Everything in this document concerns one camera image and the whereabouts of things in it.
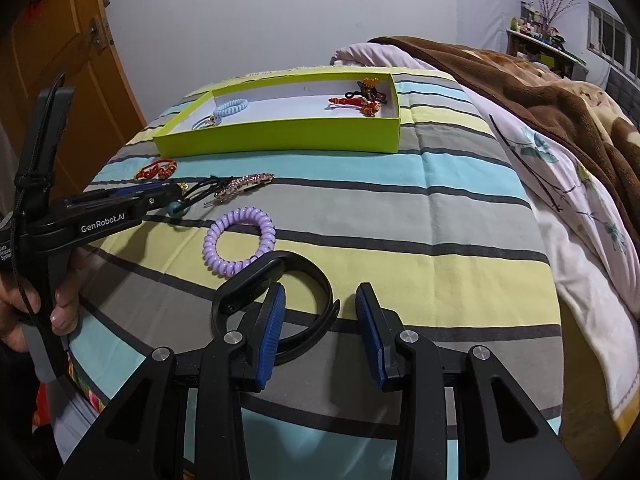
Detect red knotted cord bracelet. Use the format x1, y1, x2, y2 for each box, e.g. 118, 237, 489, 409
133, 157, 179, 181

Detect black smart band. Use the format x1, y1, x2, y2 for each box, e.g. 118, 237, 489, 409
212, 250, 341, 373

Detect purple spiral hair tie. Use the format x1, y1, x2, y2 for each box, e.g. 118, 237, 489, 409
202, 206, 278, 279

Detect lime green jewelry box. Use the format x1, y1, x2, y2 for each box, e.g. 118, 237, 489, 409
152, 67, 400, 158

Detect person's left hand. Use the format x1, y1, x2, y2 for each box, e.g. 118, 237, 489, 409
0, 246, 89, 354

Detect striped bed sheet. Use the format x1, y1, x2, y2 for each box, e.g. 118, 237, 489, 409
48, 70, 563, 479

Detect orange wooden door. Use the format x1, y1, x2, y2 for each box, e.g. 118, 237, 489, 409
1, 0, 144, 196

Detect brown fleece blanket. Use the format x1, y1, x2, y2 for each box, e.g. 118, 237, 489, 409
371, 36, 639, 245

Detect cluttered wooden shelf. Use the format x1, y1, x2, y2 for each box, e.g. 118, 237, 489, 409
506, 1, 588, 80

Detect purple blossom branches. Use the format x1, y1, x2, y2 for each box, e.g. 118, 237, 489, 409
537, 0, 579, 27

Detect barred window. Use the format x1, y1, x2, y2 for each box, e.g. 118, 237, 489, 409
587, 3, 639, 81

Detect blue spiral hair tie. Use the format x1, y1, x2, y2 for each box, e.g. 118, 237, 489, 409
211, 97, 250, 123

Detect orange red beaded bracelet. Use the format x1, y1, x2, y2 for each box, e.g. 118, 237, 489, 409
327, 94, 381, 118

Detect brown beaded hair tie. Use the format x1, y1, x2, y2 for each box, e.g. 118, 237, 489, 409
342, 77, 391, 105

